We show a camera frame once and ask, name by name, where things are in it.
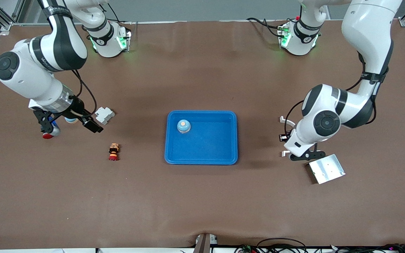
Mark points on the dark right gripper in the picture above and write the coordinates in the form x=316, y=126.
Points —
x=77, y=110

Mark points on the blue dome call bell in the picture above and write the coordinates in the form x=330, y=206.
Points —
x=70, y=120
x=184, y=126

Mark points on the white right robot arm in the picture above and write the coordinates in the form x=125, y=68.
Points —
x=30, y=77

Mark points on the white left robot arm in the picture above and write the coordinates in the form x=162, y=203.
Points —
x=364, y=35

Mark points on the white curved pipe clamp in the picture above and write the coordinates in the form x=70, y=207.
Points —
x=287, y=121

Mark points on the silver aluminium plate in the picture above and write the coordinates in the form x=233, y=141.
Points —
x=327, y=170

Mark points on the red mushroom push button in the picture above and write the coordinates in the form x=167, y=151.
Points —
x=47, y=136

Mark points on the white circuit breaker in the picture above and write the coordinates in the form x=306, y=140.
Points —
x=104, y=116

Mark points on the orange emergency stop button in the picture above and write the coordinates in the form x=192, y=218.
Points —
x=114, y=151

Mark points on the blue plastic tray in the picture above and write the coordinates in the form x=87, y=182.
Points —
x=206, y=151

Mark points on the brown table cover mat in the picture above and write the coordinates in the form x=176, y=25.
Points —
x=202, y=203

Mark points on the metal table edge bracket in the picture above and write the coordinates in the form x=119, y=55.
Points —
x=204, y=244

